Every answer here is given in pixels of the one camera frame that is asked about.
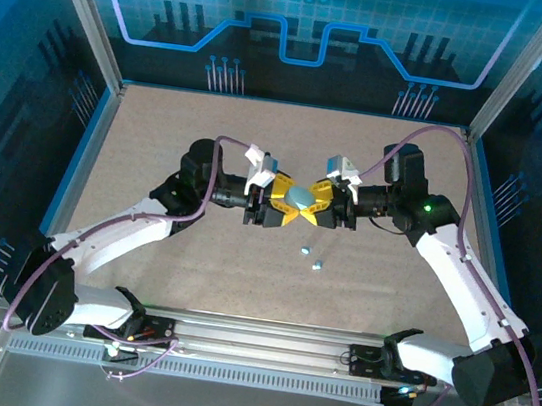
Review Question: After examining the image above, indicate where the pale teal earbud charging case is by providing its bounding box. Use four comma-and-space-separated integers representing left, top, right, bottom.
283, 184, 318, 214

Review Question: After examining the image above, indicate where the blue table edge strip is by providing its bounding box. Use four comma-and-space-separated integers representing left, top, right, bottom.
451, 133, 534, 296

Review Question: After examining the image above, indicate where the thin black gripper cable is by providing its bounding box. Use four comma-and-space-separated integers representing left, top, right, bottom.
366, 215, 412, 237

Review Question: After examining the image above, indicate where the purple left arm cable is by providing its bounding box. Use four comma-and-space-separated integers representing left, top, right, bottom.
0, 107, 261, 397

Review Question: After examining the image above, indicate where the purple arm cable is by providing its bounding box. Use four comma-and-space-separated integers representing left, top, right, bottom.
0, 107, 261, 397
325, 115, 542, 406

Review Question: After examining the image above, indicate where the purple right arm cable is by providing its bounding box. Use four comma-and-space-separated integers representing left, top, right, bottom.
325, 115, 542, 406

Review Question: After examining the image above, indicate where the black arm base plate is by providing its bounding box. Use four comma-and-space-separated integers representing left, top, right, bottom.
81, 305, 184, 353
345, 342, 442, 389

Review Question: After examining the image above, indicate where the slotted grey cable duct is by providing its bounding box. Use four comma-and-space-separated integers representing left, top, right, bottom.
4, 335, 390, 406

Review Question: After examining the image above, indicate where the aluminium corner post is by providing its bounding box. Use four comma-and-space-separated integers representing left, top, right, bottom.
19, 0, 142, 96
462, 0, 542, 154

